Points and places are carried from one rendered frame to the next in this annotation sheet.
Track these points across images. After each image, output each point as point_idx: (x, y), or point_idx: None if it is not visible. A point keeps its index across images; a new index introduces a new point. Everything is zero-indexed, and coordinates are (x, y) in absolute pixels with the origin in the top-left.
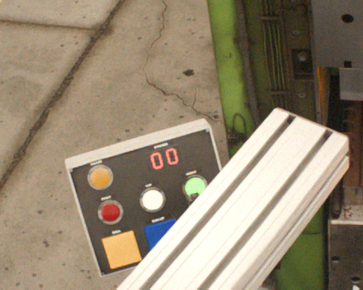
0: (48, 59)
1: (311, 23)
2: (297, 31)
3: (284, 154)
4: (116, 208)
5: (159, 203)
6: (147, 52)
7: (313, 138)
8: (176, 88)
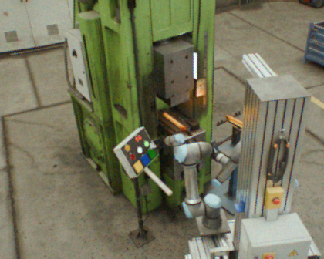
0: None
1: (155, 92)
2: (151, 96)
3: (252, 57)
4: (133, 155)
5: (141, 150)
6: (34, 166)
7: (253, 55)
8: (55, 171)
